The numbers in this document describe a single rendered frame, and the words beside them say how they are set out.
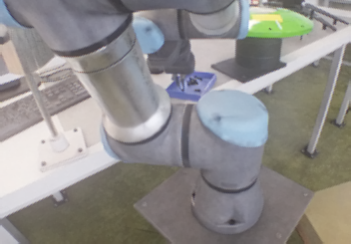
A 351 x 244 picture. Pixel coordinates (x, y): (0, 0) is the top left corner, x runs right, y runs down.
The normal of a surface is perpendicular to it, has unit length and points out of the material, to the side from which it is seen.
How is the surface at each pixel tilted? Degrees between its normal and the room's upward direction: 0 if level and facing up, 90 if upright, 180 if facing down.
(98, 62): 111
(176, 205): 0
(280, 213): 0
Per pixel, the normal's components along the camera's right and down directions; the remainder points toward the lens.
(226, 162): -0.22, 0.57
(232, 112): 0.00, -0.82
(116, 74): 0.49, 0.69
